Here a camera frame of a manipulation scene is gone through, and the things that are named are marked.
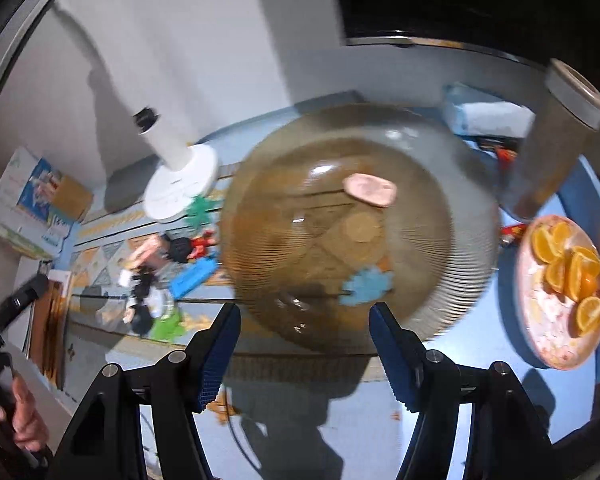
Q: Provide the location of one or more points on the left hand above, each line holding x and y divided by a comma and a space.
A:
30, 430

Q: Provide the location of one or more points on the orange slices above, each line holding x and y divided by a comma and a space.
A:
570, 270

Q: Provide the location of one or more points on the amber glass bowl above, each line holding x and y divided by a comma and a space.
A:
290, 236

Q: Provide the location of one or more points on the blue block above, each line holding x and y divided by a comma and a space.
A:
192, 277

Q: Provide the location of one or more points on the cartoon figure toy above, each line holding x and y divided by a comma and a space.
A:
147, 303

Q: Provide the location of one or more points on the light green leaf toy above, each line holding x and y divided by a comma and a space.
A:
169, 328

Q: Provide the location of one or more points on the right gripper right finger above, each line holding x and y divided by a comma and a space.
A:
506, 437

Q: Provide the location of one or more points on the black red toy figure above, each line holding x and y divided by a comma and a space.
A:
187, 249

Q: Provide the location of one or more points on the orange notebook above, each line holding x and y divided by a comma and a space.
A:
48, 328

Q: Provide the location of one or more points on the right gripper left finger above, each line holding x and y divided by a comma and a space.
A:
103, 439

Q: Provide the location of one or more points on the dark green leaf toy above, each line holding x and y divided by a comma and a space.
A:
201, 213

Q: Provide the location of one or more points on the light blue leaf toy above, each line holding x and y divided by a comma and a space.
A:
367, 285

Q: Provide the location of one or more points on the stack of books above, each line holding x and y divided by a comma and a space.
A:
39, 205

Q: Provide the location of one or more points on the pink small box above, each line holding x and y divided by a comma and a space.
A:
151, 253

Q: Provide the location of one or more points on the pink plate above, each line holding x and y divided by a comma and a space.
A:
545, 320

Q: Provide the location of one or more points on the white tissue pack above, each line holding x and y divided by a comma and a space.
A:
469, 111

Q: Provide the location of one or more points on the grey cylindrical tumbler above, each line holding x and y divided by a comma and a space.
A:
567, 118

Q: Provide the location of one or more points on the white desk lamp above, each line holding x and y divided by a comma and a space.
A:
123, 49

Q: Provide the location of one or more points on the patterned blue table mat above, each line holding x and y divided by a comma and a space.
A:
313, 415

